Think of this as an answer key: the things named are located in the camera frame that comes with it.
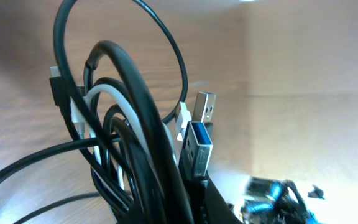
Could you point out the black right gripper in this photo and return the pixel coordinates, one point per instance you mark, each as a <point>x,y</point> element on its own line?
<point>270,201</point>

